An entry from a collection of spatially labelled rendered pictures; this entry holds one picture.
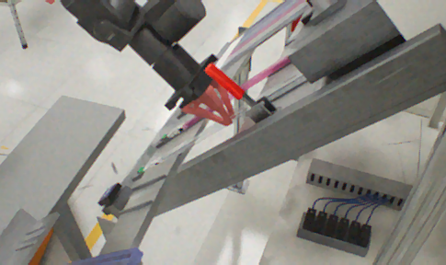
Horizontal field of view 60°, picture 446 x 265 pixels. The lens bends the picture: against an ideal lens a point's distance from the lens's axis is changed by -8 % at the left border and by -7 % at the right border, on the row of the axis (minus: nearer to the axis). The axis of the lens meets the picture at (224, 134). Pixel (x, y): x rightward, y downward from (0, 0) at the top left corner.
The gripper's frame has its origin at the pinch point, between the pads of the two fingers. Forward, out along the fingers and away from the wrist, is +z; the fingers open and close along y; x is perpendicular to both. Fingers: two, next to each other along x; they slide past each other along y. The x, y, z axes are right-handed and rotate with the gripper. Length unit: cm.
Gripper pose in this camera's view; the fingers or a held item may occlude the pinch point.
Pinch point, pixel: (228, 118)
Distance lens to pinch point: 67.9
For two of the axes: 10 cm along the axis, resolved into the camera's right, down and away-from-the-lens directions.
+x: -6.2, 3.6, 7.0
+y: 3.7, -6.5, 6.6
